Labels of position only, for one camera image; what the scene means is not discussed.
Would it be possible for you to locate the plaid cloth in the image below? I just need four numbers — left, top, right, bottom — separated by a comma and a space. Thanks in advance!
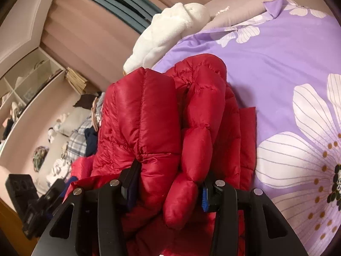
66, 114, 100, 164

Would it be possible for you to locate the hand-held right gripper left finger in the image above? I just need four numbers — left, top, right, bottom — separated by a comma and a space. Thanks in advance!
32, 160, 142, 256

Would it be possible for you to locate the white wardrobe shelf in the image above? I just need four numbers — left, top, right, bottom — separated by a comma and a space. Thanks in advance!
0, 45, 67, 163

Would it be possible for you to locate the beige curtain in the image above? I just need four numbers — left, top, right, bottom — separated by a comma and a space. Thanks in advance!
40, 0, 241, 94

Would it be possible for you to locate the purple floral bed sheet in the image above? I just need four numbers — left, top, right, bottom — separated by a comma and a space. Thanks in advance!
152, 0, 341, 256

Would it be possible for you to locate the black cloth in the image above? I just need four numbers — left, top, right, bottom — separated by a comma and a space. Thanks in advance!
74, 93, 104, 110

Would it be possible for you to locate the yellow pleated cloth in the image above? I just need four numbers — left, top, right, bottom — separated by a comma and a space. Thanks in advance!
65, 67, 89, 95

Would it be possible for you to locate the white fleece blanket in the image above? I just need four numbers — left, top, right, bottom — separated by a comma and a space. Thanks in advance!
123, 2, 214, 74

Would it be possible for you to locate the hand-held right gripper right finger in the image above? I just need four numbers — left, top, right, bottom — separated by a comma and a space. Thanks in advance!
200, 172, 309, 256

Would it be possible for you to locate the camouflage cloth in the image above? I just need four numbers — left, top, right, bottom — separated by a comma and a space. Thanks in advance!
33, 146, 50, 172

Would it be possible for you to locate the red puffer jacket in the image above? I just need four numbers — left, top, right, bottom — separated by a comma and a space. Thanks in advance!
62, 54, 257, 256

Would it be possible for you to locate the grey pillow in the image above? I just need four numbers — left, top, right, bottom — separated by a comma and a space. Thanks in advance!
202, 0, 291, 31

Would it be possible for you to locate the navy cloth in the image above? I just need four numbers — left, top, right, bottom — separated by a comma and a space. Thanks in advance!
84, 126, 100, 157

